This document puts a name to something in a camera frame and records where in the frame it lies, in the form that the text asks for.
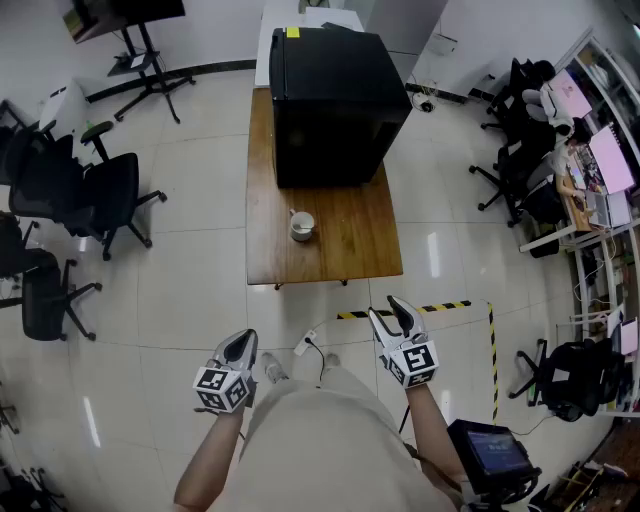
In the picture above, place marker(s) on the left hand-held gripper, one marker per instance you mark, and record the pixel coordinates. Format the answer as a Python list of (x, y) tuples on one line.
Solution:
[(220, 387)]

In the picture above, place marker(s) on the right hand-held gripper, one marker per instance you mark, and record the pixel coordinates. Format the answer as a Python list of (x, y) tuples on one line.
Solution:
[(414, 364)]

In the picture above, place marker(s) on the white container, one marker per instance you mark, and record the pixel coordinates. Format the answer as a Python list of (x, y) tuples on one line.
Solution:
[(303, 234)]

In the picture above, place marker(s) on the white spoon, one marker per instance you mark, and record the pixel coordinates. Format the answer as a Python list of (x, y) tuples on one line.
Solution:
[(301, 228)]

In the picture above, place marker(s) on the person's right forearm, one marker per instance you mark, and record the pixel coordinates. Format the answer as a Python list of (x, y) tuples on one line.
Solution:
[(432, 440)]

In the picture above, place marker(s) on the person's left forearm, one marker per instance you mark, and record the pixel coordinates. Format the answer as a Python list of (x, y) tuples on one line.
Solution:
[(210, 460)]

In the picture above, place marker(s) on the person's left shoe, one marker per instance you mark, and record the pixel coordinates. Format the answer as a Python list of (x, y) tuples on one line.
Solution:
[(273, 369)]

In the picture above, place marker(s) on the person's shoe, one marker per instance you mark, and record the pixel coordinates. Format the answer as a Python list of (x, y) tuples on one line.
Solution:
[(273, 369), (332, 359)]

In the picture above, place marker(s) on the white floor power strip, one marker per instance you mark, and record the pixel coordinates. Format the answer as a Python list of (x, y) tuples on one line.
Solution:
[(305, 343)]

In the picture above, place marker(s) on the person's right shoe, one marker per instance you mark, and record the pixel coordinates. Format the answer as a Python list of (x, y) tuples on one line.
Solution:
[(332, 359)]

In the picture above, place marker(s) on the yellow black floor tape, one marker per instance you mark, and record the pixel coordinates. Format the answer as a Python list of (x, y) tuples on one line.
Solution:
[(492, 350)]

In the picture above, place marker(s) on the person's beige clothing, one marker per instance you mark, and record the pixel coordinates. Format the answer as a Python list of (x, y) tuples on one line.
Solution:
[(320, 450)]

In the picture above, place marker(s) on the black office chair with paper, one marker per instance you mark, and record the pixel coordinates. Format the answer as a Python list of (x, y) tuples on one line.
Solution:
[(580, 377)]

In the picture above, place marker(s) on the black mesh office chair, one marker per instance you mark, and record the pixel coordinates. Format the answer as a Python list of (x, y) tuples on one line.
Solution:
[(90, 195), (45, 300), (12, 145)]

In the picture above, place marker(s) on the black mini fridge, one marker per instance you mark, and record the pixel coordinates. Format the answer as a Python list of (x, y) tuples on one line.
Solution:
[(335, 110)]

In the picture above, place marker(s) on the black floor power strip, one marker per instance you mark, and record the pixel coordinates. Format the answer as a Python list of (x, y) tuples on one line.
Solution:
[(437, 95)]

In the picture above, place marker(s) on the silver laptop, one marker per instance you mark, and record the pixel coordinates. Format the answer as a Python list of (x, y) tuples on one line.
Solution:
[(607, 210)]

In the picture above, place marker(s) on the pink lit monitor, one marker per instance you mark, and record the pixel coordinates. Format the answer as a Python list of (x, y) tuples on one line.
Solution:
[(612, 160), (572, 92)]

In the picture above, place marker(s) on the black wheeled television stand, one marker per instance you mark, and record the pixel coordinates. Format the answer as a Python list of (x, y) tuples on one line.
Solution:
[(145, 75)]

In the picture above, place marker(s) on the white box appliance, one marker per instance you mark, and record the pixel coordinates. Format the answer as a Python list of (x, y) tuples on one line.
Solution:
[(60, 107)]

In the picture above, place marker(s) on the white metal shelf rack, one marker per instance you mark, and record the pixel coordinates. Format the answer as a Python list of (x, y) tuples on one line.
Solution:
[(615, 75)]

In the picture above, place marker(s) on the black television screen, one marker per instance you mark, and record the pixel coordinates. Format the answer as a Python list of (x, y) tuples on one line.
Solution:
[(120, 12)]

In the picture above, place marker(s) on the black tablet screen on mount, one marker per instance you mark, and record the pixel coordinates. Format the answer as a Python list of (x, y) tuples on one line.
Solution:
[(495, 452)]

